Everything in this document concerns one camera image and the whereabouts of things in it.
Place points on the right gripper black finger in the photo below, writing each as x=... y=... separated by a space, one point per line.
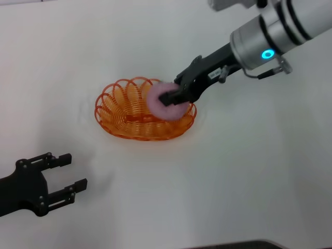
x=172 y=98
x=185 y=75

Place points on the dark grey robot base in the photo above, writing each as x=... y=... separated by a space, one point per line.
x=230 y=245

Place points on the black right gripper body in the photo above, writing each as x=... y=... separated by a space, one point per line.
x=207 y=70

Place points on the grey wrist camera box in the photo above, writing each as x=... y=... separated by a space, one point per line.
x=230 y=3

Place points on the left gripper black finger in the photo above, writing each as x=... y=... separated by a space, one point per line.
x=79 y=184
x=63 y=158

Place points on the pink toy peach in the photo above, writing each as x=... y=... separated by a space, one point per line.
x=162 y=109

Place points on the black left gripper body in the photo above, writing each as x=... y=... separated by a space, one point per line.
x=23 y=186

